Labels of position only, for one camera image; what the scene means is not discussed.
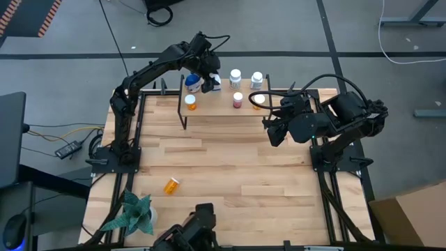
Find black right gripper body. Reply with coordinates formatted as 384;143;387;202
271;96;309;123

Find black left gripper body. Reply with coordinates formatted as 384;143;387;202
190;31;222;79

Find clear jar blue cap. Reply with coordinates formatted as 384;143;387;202
184;73;203;94

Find orange pill vial white cap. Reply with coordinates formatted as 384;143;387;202
163;176;181;196
253;93;266;111
184;93;197;112

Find white aspirin bottle green label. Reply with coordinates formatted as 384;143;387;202
229;68;243;91

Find white bottle teal-edged label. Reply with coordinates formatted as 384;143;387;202
249;71;264;91

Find wooden shelf black metal legs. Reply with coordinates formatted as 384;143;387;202
176;73;274;130

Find black equipment base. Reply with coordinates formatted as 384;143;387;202
142;0;185;11

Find black boxy device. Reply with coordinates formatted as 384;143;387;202
151;203;219;251

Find grey metal desk leg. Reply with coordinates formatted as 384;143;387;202
379;0;446;28

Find grey metal floor bar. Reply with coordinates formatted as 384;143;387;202
413;109;446;119

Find green artificial potted plant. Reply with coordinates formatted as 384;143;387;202
100;189;158;237

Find black power adapter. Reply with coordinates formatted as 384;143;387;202
54;140;83;160

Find brown cardboard box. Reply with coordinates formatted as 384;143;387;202
369;181;446;249

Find black orange striped floor mat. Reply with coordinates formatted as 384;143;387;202
0;0;63;38

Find dark grey desk panel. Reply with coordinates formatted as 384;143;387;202
0;91;27;189

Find black desk surface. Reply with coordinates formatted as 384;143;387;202
0;181;38;251

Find black computer mouse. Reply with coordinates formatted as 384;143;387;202
2;213;28;250

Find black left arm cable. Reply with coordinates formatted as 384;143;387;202
201;33;231;53

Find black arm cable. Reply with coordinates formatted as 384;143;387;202
247;73;369;112
201;33;231;53

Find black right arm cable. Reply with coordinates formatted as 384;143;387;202
247;73;369;112

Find black coiled cable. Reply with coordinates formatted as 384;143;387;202
146;5;174;27

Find thin black floor cable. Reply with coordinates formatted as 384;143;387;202
98;0;134;90

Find white floor cable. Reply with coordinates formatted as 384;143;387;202
378;0;446;66

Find yellow cable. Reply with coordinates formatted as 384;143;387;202
26;125;105;142

